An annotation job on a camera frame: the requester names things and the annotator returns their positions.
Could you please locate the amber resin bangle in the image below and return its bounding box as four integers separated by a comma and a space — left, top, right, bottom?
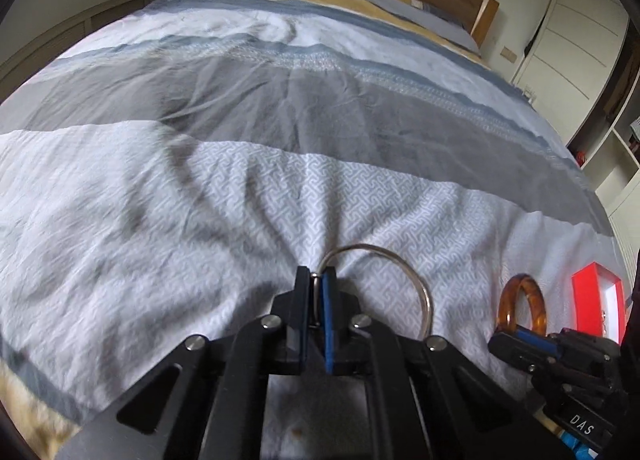
497, 273, 547, 336

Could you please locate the striped duvet cover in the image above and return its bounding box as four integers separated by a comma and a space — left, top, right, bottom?
1, 0, 626, 459

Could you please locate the thin silver bangle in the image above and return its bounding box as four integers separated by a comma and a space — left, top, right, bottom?
309, 243, 434, 341

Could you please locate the red shallow box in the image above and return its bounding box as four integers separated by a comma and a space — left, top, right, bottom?
572, 261, 626, 344

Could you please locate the wall switch plate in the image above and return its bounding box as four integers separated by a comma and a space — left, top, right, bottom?
500, 47, 518, 63

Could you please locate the grey blue pillow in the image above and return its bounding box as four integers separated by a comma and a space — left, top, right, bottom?
367, 0, 480, 56

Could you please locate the white wardrobe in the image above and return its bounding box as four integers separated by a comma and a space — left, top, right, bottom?
515, 0, 639, 276

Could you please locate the low white wall cabinet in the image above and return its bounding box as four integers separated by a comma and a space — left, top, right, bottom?
0, 0, 153, 101

